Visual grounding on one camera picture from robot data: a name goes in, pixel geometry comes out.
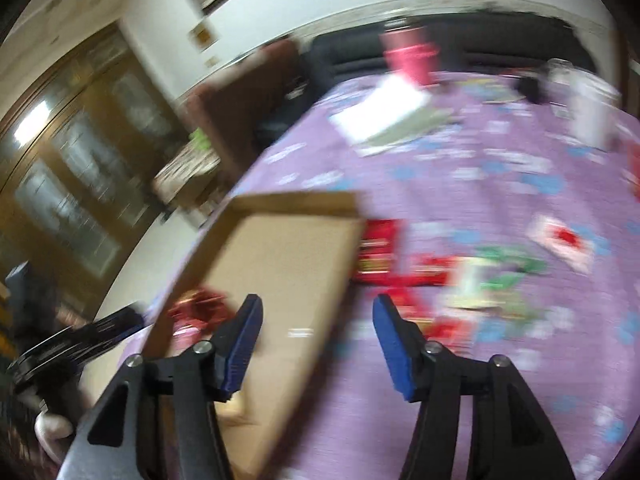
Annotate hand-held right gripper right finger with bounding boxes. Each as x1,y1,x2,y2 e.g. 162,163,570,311
372,294,576,480

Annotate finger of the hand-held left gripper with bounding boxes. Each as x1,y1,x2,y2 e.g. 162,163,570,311
65,305,147,361

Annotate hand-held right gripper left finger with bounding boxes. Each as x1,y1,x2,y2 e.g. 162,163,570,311
57,294,264,480

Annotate red and white snack packet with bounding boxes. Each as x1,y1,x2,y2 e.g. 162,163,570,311
400,305,478,357

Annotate shiny red snack packet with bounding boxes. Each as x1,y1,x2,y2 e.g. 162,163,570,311
167,287,236,341

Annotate plain red snack packet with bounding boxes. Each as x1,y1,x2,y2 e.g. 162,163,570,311
390,255,458,292

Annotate brown cardboard box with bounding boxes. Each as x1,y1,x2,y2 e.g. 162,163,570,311
145,191,368,480

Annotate red striped snack box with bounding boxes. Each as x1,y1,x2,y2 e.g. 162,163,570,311
352,219,403,283

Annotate white and green snack packet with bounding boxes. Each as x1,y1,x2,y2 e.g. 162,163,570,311
447,256,503,312

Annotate white packet with red print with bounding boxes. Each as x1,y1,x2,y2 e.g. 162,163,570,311
525,214,598,275

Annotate person's left hand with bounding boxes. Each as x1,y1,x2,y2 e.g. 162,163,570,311
34,400,78,463

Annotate wooden glass-door cabinet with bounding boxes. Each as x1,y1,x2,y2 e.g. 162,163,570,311
0,20,201,283

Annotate purple printed tablecloth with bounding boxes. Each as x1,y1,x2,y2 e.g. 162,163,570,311
117,71,640,480

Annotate cluttered small table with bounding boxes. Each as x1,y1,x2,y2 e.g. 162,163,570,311
151,130,224,207

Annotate brown wooden chair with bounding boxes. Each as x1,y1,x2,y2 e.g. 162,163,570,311
184,40,312,213

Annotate white paper booklet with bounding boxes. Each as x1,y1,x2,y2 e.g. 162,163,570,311
329,77,463,157

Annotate pink bottle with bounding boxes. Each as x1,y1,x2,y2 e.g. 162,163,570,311
379,17,442,87

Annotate small black object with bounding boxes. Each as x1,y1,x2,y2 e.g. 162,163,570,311
515,75,549,104

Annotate dark sofa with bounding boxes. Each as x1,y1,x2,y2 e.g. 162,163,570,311
255,10,603,148

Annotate large red snack packet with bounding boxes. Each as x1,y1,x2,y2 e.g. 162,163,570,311
620,137,640,187

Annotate white cup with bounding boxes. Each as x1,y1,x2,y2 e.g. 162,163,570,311
569,72,624,152

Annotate clear glass jar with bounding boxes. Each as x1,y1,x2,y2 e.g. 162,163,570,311
545,57,577,82

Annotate yellow wall note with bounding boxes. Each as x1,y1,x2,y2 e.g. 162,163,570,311
189,22,219,52

